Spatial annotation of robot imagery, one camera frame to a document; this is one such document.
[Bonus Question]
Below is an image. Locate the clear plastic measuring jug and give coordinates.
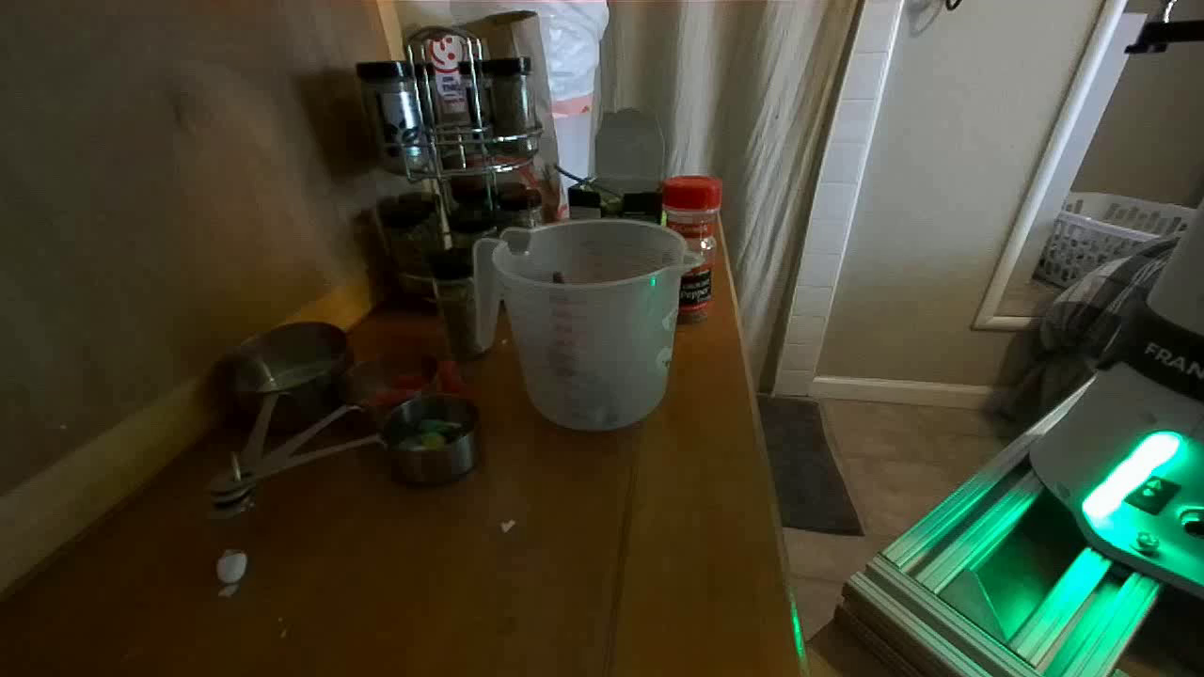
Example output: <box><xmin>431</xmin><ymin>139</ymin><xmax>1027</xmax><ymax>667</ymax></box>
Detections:
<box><xmin>469</xmin><ymin>220</ymin><xmax>707</xmax><ymax>435</ymax></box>

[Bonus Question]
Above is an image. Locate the red lid spice jar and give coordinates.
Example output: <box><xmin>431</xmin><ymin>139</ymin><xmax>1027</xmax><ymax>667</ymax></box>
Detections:
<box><xmin>657</xmin><ymin>172</ymin><xmax>725</xmax><ymax>317</ymax></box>

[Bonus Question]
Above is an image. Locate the grey cardboard box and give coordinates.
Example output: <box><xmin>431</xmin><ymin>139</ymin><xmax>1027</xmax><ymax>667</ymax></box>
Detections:
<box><xmin>595</xmin><ymin>108</ymin><xmax>671</xmax><ymax>200</ymax></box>

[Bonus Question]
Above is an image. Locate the small metal measuring cup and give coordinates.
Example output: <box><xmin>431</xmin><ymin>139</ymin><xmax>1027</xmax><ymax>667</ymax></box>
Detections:
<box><xmin>210</xmin><ymin>390</ymin><xmax>484</xmax><ymax>513</ymax></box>

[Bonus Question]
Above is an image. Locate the dark door mat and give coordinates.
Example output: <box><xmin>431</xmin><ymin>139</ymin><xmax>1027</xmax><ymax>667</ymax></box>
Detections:
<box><xmin>755</xmin><ymin>395</ymin><xmax>866</xmax><ymax>543</ymax></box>

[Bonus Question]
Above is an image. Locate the white curtain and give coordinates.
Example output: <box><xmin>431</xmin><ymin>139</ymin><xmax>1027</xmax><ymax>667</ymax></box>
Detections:
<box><xmin>604</xmin><ymin>0</ymin><xmax>869</xmax><ymax>379</ymax></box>

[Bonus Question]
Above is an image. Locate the large metal measuring cup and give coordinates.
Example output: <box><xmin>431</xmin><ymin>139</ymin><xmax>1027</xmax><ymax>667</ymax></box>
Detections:
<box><xmin>214</xmin><ymin>321</ymin><xmax>356</xmax><ymax>499</ymax></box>

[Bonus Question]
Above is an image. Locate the white garlic piece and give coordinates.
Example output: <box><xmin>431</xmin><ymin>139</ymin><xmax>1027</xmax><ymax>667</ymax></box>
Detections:
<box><xmin>214</xmin><ymin>546</ymin><xmax>251</xmax><ymax>596</ymax></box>

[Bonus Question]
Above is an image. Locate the grey plaid cloth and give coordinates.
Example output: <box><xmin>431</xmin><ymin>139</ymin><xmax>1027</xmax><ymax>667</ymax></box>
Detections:
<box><xmin>989</xmin><ymin>236</ymin><xmax>1180</xmax><ymax>430</ymax></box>

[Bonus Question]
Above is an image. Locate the white laundry basket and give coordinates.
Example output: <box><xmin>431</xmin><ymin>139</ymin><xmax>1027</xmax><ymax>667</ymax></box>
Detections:
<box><xmin>1031</xmin><ymin>187</ymin><xmax>1201</xmax><ymax>295</ymax></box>

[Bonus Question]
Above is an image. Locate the white door frame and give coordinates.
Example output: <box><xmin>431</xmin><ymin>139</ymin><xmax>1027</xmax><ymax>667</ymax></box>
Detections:
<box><xmin>766</xmin><ymin>0</ymin><xmax>908</xmax><ymax>401</ymax></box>

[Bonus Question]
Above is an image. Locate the metal wire spice rack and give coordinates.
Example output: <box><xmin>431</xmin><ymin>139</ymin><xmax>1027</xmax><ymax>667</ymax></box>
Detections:
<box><xmin>355</xmin><ymin>24</ymin><xmax>562</xmax><ymax>297</ymax></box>

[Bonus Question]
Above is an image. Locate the aluminium profile base frame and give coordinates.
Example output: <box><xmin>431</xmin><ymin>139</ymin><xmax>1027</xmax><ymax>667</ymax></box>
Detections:
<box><xmin>836</xmin><ymin>373</ymin><xmax>1204</xmax><ymax>677</ymax></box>

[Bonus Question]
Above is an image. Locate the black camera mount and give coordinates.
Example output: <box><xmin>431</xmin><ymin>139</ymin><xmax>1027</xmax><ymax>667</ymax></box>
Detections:
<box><xmin>1122</xmin><ymin>0</ymin><xmax>1204</xmax><ymax>57</ymax></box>

